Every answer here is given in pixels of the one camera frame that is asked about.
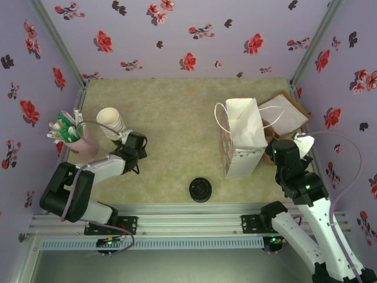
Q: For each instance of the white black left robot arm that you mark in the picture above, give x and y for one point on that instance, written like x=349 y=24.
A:
x=103 y=169

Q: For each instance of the brown pulp cup carrier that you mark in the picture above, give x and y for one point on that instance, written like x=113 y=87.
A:
x=272 y=137

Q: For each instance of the green wrapped straw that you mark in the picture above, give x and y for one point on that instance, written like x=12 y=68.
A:
x=63 y=134
x=63 y=118

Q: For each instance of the stack of black cup lids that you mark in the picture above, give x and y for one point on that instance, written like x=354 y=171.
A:
x=201 y=190

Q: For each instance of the white paper takeout bag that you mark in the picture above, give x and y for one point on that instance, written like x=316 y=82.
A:
x=247 y=129

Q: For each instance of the black base controller board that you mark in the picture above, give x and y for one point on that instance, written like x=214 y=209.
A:
x=107 y=243
x=274 y=241

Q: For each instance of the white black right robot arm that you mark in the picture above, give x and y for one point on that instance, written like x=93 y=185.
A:
x=324 y=236

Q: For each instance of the aluminium frame post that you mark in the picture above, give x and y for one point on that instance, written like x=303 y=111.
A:
x=314 y=44
x=62 y=44

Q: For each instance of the brown napkin tray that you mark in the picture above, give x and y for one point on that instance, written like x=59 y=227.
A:
x=297 y=105

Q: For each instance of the stack of paper cups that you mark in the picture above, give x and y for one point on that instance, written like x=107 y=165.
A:
x=110 y=118

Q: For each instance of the aluminium side rail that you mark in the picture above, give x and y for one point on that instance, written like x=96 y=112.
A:
x=79 y=100
x=297 y=97

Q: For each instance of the pink straw holder cup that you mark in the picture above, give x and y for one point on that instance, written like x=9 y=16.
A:
x=85 y=147

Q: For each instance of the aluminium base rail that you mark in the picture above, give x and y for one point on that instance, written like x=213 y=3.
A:
x=188 y=224

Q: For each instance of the white paper napkins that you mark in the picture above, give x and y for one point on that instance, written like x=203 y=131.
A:
x=288 y=115

